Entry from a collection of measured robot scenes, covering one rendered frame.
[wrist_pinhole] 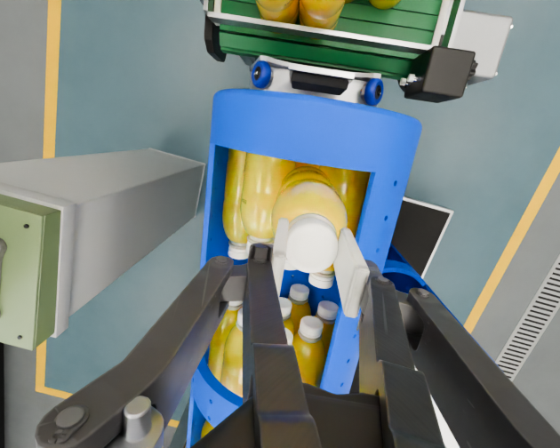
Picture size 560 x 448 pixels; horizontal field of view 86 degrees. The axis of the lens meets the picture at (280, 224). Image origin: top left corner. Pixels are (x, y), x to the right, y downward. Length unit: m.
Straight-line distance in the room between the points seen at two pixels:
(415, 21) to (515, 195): 1.35
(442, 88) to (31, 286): 0.83
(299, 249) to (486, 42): 0.66
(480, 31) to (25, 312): 1.05
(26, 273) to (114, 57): 1.27
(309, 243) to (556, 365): 2.40
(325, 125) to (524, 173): 1.66
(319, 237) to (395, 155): 0.18
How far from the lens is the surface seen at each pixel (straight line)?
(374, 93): 0.59
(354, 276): 0.16
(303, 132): 0.31
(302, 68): 0.50
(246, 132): 0.34
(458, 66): 0.61
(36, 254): 0.73
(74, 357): 2.53
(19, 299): 0.79
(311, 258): 0.22
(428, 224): 1.59
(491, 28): 0.81
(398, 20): 0.70
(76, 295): 0.90
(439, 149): 1.70
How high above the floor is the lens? 1.55
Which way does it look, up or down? 73 degrees down
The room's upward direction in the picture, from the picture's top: 169 degrees counter-clockwise
